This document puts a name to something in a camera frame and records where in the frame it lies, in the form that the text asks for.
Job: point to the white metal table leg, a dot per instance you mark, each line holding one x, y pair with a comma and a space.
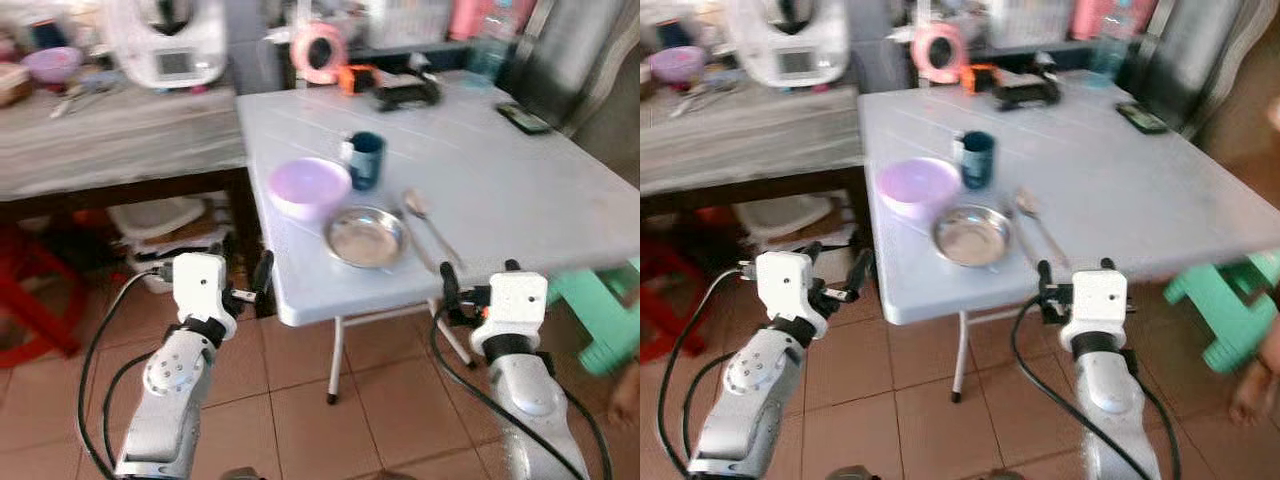
960, 355
335, 360

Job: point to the white plastic basket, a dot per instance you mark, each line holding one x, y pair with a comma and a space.
1030, 20
405, 20

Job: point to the small orange object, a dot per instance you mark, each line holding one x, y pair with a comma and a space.
979, 79
355, 79

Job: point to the stainless steel plate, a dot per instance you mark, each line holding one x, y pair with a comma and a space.
367, 238
972, 236

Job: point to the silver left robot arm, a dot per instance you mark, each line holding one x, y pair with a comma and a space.
170, 385
745, 385

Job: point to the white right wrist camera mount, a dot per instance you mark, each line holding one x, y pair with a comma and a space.
1098, 300
516, 302

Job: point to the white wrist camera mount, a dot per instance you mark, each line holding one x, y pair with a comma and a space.
516, 302
198, 283
1098, 300
782, 282

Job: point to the pink plastic container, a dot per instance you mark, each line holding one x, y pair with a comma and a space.
478, 15
1100, 15

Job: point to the clear plastic water bottle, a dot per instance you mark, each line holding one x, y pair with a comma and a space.
1110, 55
490, 55

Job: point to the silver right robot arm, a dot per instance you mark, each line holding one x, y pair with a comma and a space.
530, 395
1110, 395

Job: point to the green plastic stool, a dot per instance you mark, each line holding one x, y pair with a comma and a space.
598, 310
1225, 305

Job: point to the black chair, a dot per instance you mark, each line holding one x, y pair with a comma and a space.
565, 55
1185, 55

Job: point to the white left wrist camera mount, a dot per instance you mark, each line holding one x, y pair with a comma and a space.
782, 282
198, 283

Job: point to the black desktop device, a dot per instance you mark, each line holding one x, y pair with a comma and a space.
1025, 93
405, 94

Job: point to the black smartphone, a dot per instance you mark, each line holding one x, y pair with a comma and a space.
1142, 118
523, 118

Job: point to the dark teal mug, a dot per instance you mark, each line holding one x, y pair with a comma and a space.
366, 162
977, 161

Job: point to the purple plastic bowl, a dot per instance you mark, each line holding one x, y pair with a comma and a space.
308, 185
918, 184

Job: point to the grey wooden side table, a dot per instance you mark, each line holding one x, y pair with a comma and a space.
120, 140
750, 140

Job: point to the white folding table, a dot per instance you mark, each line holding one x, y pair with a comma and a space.
1120, 190
500, 190

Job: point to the white kitchen appliance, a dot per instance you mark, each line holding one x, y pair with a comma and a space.
770, 35
150, 35

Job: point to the metal spoon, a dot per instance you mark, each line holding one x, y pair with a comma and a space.
418, 205
1027, 204

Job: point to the small purple bowl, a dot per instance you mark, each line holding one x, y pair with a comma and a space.
52, 66
676, 66

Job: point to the person's bare foot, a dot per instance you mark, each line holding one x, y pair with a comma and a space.
1258, 380
625, 395

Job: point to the white plastic storage box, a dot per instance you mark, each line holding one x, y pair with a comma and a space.
160, 222
785, 218

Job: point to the red plastic stool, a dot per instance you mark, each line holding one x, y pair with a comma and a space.
668, 305
30, 300

